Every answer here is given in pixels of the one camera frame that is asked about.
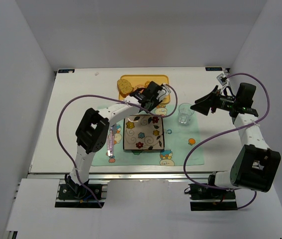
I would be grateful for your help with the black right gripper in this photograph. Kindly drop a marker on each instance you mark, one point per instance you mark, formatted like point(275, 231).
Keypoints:
point(214, 100)

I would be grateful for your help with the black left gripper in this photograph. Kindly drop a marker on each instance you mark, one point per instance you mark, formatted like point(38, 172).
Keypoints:
point(153, 89)

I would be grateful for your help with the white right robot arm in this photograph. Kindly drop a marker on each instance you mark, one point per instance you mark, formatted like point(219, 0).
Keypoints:
point(256, 164)

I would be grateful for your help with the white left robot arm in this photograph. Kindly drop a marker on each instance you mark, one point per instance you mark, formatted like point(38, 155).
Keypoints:
point(93, 129)

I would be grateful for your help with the bread loaf slice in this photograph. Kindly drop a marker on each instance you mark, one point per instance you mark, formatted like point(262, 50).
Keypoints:
point(124, 87)

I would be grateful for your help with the small croissant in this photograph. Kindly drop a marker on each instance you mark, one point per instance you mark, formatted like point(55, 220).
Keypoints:
point(146, 84)

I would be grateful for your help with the glazed donut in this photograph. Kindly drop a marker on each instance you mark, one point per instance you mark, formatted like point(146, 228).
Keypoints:
point(139, 88)

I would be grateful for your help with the yellow plastic tray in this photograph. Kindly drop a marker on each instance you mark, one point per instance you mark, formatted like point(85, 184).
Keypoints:
point(142, 79)

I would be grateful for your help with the clear drinking glass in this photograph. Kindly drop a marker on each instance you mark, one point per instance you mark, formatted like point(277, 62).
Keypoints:
point(185, 113)

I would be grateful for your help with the blue label right corner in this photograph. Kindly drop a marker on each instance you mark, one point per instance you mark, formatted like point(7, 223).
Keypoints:
point(213, 69)

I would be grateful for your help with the blue label corner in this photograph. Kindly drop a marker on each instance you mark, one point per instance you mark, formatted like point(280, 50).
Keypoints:
point(66, 71)
point(213, 69)

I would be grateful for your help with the square floral plate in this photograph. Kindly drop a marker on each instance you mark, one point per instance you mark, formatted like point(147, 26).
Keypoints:
point(143, 133)

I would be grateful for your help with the green cartoon placemat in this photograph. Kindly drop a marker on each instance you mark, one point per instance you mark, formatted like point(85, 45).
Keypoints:
point(179, 140)

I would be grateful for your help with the blue label left corner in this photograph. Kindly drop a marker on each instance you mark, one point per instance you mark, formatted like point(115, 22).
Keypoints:
point(66, 71)

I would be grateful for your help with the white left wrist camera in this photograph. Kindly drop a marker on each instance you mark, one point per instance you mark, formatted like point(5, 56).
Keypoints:
point(163, 92)

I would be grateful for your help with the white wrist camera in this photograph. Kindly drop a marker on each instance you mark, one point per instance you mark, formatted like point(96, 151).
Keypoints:
point(222, 79)
point(163, 92)

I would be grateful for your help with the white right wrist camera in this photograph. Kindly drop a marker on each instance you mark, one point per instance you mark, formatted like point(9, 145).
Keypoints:
point(222, 79)

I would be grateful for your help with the silver spoon pink handle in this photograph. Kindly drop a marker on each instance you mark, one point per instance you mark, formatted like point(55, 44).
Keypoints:
point(108, 144)

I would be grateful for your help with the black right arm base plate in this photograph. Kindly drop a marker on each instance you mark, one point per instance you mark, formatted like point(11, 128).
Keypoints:
point(207, 199)

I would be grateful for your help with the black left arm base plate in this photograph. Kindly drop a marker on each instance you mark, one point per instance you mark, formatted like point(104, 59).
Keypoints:
point(67, 198)

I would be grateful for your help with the aluminium front rail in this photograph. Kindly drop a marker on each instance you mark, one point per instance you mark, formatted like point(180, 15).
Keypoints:
point(155, 172)

